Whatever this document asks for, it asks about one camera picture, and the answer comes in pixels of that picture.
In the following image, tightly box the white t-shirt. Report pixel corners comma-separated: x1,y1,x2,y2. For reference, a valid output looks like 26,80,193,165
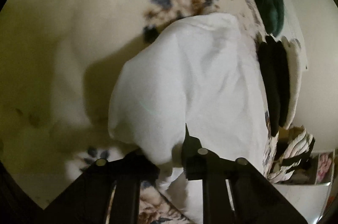
108,13,268,223

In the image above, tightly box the black striped jacket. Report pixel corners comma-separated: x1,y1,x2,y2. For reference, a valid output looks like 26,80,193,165
273,135,316,168

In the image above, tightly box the white puffer jacket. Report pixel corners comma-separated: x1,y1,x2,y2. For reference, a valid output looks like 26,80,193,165
267,126,316,184

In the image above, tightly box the white wardrobe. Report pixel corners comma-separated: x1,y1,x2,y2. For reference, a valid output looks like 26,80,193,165
274,150,337,223

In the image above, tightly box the folded black garment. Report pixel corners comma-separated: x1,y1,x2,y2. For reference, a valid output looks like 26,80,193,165
257,36,290,137

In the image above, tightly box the pink floral bedding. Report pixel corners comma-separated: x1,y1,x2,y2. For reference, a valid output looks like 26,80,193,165
316,153,332,183

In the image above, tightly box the folded white garment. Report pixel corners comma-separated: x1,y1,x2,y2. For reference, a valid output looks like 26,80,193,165
281,36,303,129

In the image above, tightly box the floral bed blanket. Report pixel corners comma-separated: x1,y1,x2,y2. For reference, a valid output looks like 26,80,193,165
0,0,281,224

